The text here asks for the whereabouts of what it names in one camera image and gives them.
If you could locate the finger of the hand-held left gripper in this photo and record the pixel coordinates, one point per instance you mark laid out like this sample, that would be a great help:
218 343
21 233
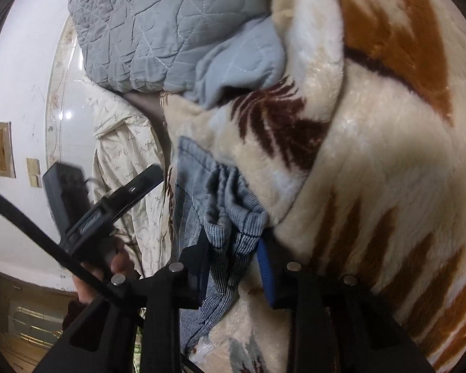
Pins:
138 186

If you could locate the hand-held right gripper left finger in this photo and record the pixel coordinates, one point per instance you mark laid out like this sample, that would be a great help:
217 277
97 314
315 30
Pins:
194 278

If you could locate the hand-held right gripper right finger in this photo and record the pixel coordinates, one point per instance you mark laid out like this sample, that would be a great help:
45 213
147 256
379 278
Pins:
265 276

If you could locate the grey denim pants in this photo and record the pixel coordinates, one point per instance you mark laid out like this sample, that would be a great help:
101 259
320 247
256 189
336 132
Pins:
225 209

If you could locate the person's left hand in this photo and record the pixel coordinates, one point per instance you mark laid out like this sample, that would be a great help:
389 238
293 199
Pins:
118 262

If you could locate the cream floral quilt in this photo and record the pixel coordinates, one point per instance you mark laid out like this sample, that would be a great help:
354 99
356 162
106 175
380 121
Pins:
116 155

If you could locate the wooden door with glass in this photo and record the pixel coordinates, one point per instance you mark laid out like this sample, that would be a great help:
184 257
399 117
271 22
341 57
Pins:
23 318

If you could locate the grey quilted pillow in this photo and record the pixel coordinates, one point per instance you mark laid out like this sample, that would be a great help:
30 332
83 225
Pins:
147 31

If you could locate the leaf print fleece blanket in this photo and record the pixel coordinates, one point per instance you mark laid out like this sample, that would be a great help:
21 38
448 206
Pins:
372 163

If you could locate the beige wall switch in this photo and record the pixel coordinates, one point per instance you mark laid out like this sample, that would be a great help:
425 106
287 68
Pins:
34 171

